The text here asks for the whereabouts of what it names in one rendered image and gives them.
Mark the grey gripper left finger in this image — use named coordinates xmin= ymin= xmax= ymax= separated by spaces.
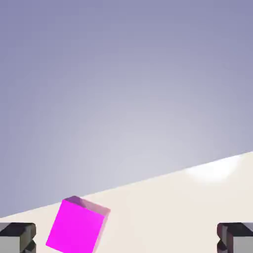
xmin=0 ymin=222 xmax=37 ymax=253

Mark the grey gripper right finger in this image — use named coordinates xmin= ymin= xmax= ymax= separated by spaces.
xmin=216 ymin=222 xmax=253 ymax=253

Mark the small magenta cube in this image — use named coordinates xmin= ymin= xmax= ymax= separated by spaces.
xmin=45 ymin=195 xmax=112 ymax=253

